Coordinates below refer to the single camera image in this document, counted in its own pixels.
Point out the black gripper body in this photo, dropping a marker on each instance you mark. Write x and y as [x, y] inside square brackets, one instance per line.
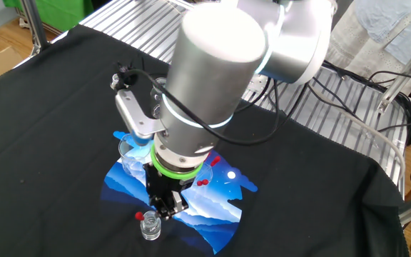
[162, 185]

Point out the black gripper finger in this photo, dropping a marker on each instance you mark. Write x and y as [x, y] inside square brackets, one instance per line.
[177, 205]
[160, 210]

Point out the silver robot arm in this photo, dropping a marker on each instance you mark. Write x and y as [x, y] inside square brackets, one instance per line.
[209, 71]

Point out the small clear glass vial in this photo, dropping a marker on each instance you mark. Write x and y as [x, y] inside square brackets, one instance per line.
[151, 232]

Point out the tall clear glass beaker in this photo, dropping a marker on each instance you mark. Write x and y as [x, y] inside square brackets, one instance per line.
[130, 164]

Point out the short glass beaker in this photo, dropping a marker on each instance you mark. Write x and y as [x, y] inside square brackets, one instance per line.
[207, 173]

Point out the black cloth with blue print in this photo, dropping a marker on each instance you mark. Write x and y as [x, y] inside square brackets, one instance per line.
[30, 178]

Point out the green cloth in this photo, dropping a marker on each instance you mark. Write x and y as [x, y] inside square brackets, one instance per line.
[48, 14]

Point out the white lace fabric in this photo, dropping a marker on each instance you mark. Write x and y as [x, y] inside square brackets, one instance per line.
[351, 43]

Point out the light blue fabric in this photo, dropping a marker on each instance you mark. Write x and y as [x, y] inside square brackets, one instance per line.
[387, 21]

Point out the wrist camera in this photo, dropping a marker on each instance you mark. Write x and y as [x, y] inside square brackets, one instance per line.
[141, 140]

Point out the silver camera bracket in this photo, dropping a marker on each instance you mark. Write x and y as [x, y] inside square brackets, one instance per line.
[137, 118]

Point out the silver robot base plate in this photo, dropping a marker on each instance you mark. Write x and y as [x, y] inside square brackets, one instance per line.
[259, 85]

